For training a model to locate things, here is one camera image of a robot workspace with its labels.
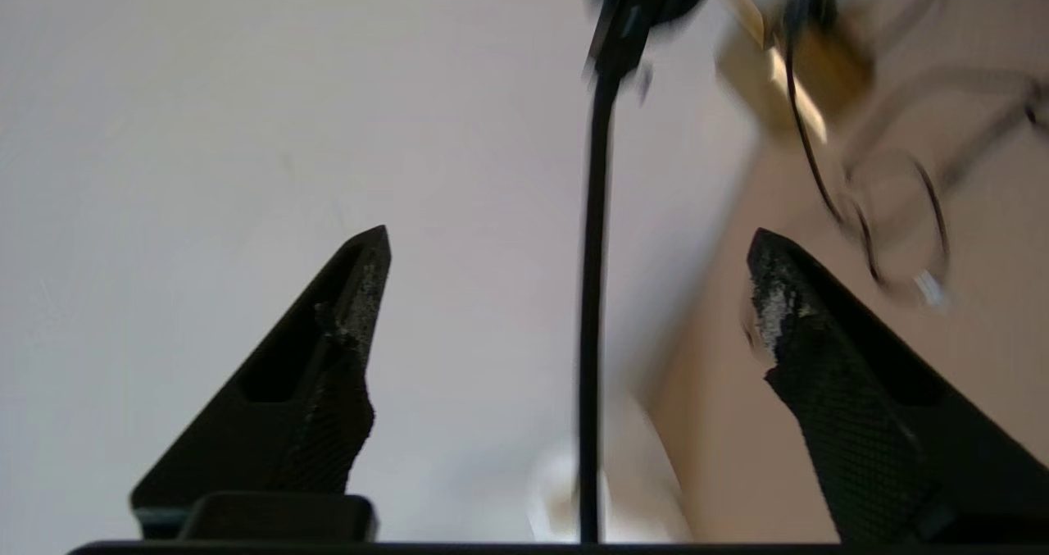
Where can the small silver connector tip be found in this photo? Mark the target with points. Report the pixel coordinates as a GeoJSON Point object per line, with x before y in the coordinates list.
{"type": "Point", "coordinates": [932, 288]}

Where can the white toilet paper roll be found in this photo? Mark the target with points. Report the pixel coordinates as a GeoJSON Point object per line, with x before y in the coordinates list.
{"type": "Point", "coordinates": [639, 498]}

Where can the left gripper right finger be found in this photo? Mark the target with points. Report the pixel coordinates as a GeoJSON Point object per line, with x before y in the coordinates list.
{"type": "Point", "coordinates": [869, 440]}

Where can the brass desk lamp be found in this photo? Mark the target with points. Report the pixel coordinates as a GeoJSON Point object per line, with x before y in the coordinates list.
{"type": "Point", "coordinates": [836, 71]}

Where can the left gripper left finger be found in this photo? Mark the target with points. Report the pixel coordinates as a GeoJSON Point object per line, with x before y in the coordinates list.
{"type": "Point", "coordinates": [311, 424]}

